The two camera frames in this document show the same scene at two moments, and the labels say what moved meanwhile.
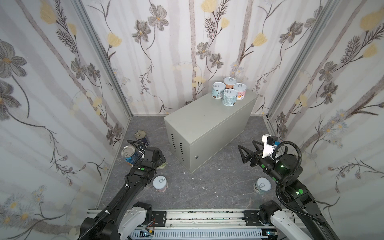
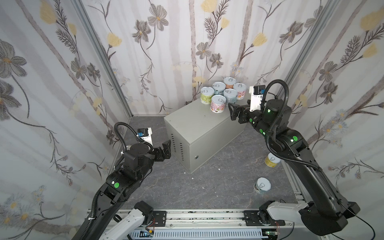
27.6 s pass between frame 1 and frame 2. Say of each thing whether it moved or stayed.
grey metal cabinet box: stayed
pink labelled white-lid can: moved
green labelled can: moved
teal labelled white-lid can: stayed
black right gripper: moved
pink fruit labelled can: stayed
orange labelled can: stayed
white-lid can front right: stayed
